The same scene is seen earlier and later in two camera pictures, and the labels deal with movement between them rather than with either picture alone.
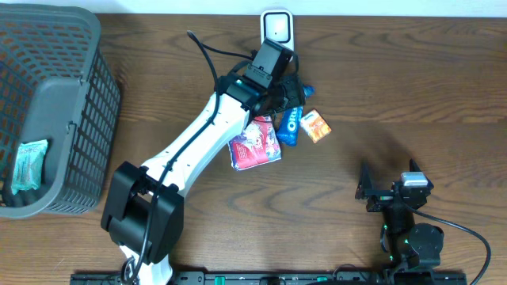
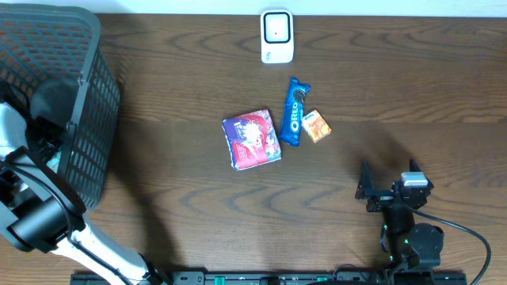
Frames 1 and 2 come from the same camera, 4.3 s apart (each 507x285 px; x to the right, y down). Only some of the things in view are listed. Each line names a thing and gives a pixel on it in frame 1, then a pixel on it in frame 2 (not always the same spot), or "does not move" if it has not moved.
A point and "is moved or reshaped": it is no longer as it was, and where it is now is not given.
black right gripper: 381,199 does not move
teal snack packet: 28,165 is moved or reshaped
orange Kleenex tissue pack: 315,127 does not move
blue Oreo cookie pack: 288,130 does not move
